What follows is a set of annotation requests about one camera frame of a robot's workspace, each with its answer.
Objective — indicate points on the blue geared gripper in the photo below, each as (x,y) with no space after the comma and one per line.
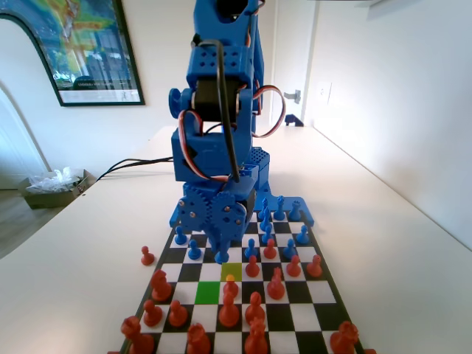
(211,218)

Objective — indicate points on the blue chess pawn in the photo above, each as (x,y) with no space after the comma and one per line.
(250,250)
(303,237)
(179,239)
(193,252)
(221,259)
(289,251)
(267,235)

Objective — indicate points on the red chess pawn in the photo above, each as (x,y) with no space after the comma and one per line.
(231,287)
(152,317)
(314,270)
(177,317)
(294,270)
(252,271)
(270,252)
(147,259)

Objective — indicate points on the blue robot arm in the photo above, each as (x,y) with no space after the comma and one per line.
(245,140)

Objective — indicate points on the blue chess bishop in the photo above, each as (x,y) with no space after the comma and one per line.
(264,204)
(264,221)

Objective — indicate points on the blue chess rook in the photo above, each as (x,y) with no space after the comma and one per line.
(294,213)

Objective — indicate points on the red chess king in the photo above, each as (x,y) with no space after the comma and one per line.
(255,341)

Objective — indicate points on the red chess rook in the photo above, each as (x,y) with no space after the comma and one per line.
(344,339)
(136,341)

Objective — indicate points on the black and white chessboard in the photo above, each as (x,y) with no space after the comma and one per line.
(317,291)

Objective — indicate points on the small blue printed part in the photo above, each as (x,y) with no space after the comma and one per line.
(294,119)

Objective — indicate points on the clear plastic wrap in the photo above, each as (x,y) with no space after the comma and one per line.
(55,180)

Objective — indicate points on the brown cardboard box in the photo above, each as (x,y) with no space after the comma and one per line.
(48,201)

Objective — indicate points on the white door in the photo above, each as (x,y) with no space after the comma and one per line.
(295,55)

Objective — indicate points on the black framed map poster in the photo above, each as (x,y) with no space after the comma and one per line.
(92,44)

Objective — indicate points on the blue base plate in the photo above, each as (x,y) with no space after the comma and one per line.
(304,211)

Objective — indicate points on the white light switch plate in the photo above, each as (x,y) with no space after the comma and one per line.
(324,94)

